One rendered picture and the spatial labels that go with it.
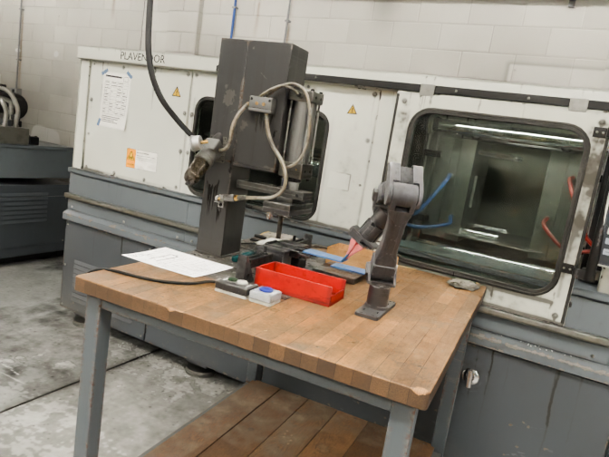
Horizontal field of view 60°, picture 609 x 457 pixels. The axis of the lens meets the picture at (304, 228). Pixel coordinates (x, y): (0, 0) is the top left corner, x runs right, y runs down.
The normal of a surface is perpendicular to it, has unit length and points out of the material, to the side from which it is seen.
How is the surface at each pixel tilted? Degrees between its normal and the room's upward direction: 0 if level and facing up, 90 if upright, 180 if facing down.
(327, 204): 90
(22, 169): 90
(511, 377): 90
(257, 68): 90
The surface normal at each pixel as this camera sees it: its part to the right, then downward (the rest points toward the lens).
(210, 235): -0.41, 0.09
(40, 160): 0.87, 0.21
